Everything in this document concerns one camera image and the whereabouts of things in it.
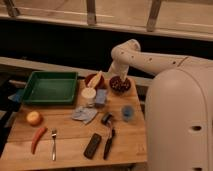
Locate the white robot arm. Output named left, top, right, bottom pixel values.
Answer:
left=109, top=39, right=213, bottom=171

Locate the yellow banana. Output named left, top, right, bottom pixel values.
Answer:
left=87, top=71, right=102, bottom=88

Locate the black handled knife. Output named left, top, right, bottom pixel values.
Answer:
left=103, top=129, right=115, bottom=160

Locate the blue object left of table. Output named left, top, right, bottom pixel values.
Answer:
left=8, top=89, right=24, bottom=102

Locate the dark bowl with berries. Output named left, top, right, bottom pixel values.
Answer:
left=109, top=76, right=131, bottom=93

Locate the small blue plastic cup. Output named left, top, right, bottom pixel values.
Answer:
left=121, top=105, right=134, bottom=122

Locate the small black clip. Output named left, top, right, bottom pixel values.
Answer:
left=101, top=113, right=114, bottom=126

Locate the blue sponge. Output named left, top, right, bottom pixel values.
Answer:
left=95, top=89, right=107, bottom=106

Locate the silver fork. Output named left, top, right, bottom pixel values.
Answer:
left=51, top=129, right=57, bottom=161

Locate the green plastic tray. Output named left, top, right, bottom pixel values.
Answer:
left=22, top=71, right=78, bottom=105

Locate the white plastic cup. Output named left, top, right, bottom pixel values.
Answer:
left=81, top=87, right=96, bottom=106

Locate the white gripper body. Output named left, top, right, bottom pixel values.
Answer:
left=108, top=61, right=129, bottom=81

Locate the red apple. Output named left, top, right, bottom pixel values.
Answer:
left=26, top=111, right=42, bottom=126

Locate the black remote control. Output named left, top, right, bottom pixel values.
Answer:
left=84, top=133, right=102, bottom=159

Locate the red bowl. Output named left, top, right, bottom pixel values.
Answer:
left=84, top=74, right=105, bottom=89

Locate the crumpled grey cloth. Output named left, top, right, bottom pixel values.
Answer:
left=71, top=106, right=98, bottom=124

